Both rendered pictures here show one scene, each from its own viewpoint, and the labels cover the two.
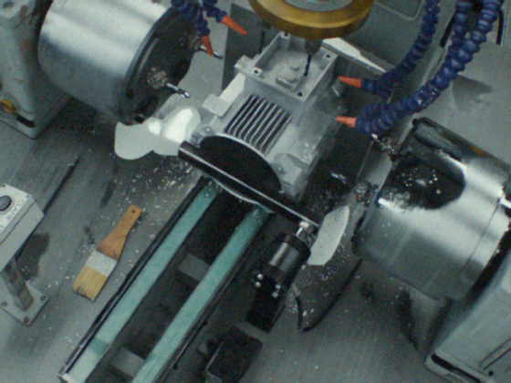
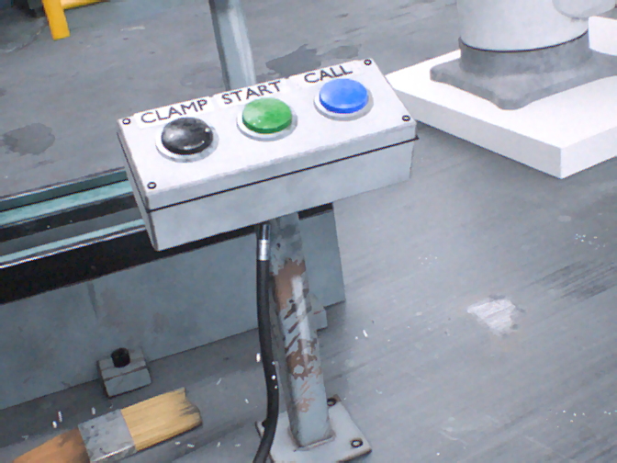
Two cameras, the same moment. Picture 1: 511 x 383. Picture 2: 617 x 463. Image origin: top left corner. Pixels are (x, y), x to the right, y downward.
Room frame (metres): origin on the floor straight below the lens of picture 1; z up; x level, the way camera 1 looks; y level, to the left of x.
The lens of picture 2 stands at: (0.72, 0.81, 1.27)
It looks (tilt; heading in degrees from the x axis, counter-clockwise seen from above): 28 degrees down; 233
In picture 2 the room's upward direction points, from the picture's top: 9 degrees counter-clockwise
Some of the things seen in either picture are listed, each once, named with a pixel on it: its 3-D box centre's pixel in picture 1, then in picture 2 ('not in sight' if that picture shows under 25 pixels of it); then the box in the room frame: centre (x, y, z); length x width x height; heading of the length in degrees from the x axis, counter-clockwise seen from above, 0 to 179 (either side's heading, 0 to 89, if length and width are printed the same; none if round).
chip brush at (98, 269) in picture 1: (109, 250); (67, 454); (0.55, 0.23, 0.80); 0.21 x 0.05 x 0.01; 163
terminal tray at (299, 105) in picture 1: (289, 77); not in sight; (0.76, -0.03, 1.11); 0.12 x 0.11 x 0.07; 159
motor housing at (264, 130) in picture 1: (270, 128); not in sight; (0.73, -0.01, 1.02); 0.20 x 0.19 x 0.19; 159
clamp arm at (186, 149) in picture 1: (248, 187); not in sight; (0.61, 0.00, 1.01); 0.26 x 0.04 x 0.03; 69
